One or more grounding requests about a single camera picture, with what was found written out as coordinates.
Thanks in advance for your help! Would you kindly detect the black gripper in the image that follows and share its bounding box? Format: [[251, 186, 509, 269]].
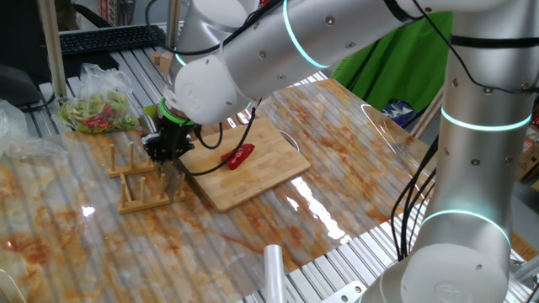
[[141, 119, 196, 163]]

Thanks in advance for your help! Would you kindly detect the steel cleaver knife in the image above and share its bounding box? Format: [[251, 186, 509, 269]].
[[141, 114, 183, 202]]

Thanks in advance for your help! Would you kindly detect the bag of chopped peppers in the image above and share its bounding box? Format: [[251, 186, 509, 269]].
[[56, 62, 141, 135]]

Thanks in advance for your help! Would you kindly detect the wooden peg rack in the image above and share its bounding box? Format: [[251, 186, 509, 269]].
[[107, 141, 187, 215]]

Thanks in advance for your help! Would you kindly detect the red pepper piece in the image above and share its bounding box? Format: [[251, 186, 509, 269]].
[[221, 143, 256, 171]]

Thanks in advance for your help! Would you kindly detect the large wooden cube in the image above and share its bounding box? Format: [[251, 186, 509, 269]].
[[158, 50, 174, 76]]

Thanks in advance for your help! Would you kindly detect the bamboo cutting board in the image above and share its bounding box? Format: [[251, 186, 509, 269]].
[[179, 117, 312, 213]]

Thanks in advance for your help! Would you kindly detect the black keyboard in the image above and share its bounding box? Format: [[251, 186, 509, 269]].
[[58, 24, 168, 58]]

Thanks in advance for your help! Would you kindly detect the empty clear plastic bag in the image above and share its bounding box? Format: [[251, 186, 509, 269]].
[[0, 98, 68, 160]]

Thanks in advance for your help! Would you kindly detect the white plastic roll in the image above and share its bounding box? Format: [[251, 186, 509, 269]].
[[263, 244, 287, 303]]

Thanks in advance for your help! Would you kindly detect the black office chair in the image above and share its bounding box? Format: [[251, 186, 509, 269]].
[[0, 0, 60, 109]]

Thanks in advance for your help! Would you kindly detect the marble pattern plastic mat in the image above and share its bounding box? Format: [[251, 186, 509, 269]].
[[0, 78, 458, 303]]

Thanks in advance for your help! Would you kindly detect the blue patterned bag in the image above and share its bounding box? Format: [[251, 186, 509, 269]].
[[382, 99, 416, 127]]

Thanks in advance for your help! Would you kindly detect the green cloth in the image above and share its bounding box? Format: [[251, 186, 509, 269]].
[[330, 10, 455, 113]]

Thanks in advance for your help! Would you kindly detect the short looped black cable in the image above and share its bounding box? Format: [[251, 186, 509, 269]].
[[193, 121, 224, 151]]

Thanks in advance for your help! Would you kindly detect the long black gripper cable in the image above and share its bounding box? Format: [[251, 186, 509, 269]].
[[181, 98, 259, 177]]

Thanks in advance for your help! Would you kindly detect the aluminium frame post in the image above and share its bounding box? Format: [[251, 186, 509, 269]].
[[37, 0, 68, 102], [165, 0, 182, 47], [410, 90, 446, 139]]

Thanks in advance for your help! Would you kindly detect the black cable bundle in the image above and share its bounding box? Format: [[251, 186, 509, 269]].
[[389, 134, 441, 260]]

